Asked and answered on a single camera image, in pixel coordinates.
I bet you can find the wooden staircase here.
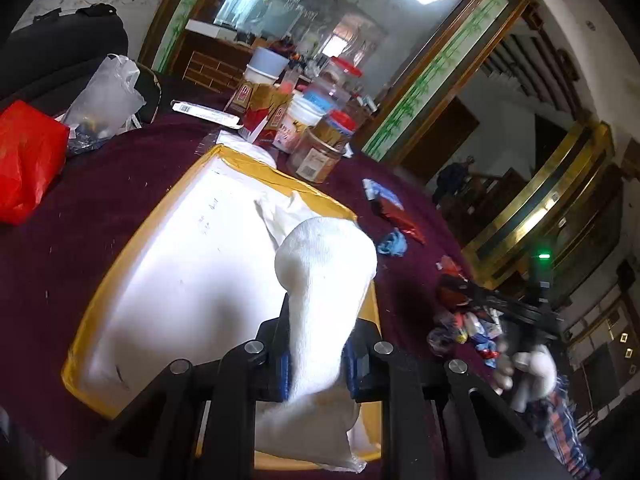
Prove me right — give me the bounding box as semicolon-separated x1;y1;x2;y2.
480;0;591;126

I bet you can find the red gold cardboard carton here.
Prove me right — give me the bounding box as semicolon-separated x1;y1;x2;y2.
225;77;296;149

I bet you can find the bamboo wall painting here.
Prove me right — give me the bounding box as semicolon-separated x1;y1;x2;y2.
361;0;512;162

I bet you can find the white plastic tub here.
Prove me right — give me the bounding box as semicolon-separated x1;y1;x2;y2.
272;95;322;154

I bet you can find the white foam box yellow tape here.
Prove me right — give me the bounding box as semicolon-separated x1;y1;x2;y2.
61;144;384;471

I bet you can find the red plastic bag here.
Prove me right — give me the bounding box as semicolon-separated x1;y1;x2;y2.
0;100;71;226

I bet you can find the red-lid jar of sticks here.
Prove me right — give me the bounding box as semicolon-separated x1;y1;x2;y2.
320;110;359;151

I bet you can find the gold-trimmed cabinet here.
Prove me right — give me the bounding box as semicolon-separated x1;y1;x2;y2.
462;122;617;291

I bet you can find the maroon velvet tablecloth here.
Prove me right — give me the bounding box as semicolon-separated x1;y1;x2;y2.
0;72;551;480

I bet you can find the long white flat box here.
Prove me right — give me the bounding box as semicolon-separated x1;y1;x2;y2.
170;100;242;129

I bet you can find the pale blue plastic bowl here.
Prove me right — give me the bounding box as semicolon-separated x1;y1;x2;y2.
247;47;291;82

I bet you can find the brown knitted sock bundle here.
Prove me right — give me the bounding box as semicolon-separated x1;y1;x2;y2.
439;280;473;309

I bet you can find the person's right hand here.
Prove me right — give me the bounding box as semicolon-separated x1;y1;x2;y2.
495;346;558;411

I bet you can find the clear plastic bag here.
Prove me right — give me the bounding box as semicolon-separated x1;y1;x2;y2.
62;54;147;156

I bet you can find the person's right forearm plaid sleeve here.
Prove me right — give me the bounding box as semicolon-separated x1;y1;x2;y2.
532;385;594;479

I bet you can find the large clear jar blue label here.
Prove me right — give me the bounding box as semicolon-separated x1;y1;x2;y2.
304;57;364;111

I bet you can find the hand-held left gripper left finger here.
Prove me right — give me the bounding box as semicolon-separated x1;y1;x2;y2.
60;294;293;480

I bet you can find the blue sock bundle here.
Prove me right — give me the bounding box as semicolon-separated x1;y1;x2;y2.
376;228;409;259

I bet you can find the wooden door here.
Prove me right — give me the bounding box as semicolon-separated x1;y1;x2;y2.
424;97;482;185

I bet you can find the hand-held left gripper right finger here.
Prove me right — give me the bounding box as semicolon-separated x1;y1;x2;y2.
344;321;576;480

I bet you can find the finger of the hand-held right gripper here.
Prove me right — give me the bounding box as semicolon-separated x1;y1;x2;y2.
447;282;506;313

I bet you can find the clear jar brown label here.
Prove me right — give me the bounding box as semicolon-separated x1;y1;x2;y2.
287;127;346;184

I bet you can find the blue white packet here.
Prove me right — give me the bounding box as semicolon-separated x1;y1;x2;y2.
362;178;404;211

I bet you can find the red foil packet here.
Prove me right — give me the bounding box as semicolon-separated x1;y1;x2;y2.
378;202;426;245

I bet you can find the black sofa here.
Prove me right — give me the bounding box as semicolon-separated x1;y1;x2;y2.
0;4;132;111

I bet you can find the white cloth piece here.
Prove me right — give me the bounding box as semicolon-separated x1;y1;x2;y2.
255;192;359;249

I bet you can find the zip bag of coloured strips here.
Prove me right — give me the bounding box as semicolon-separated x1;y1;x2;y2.
452;310;503;359

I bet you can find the white sock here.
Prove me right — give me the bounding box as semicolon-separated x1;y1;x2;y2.
255;217;379;474

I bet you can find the wooden sideboard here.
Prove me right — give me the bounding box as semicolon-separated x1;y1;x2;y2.
182;29;257;94

